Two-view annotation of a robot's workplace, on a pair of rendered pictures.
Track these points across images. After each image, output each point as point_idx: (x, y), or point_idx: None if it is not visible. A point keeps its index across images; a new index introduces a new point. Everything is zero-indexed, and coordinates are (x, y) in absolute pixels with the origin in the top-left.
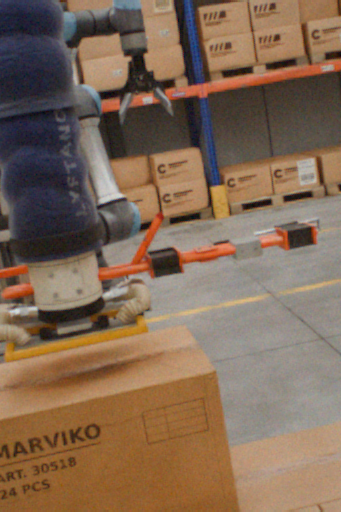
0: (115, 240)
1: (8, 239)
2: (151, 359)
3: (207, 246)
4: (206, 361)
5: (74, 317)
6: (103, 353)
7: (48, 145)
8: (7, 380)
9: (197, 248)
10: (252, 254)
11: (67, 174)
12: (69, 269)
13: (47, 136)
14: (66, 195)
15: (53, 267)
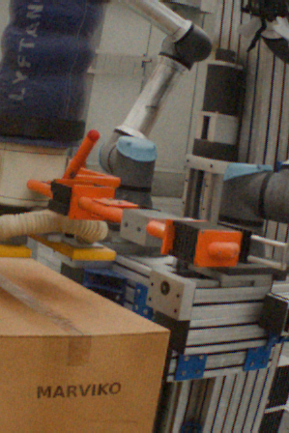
0: (274, 216)
1: (202, 169)
2: (35, 312)
3: (124, 203)
4: (17, 332)
5: None
6: (63, 296)
7: (18, 21)
8: None
9: (114, 200)
10: (134, 236)
11: (18, 52)
12: None
13: (17, 13)
14: (12, 73)
15: None
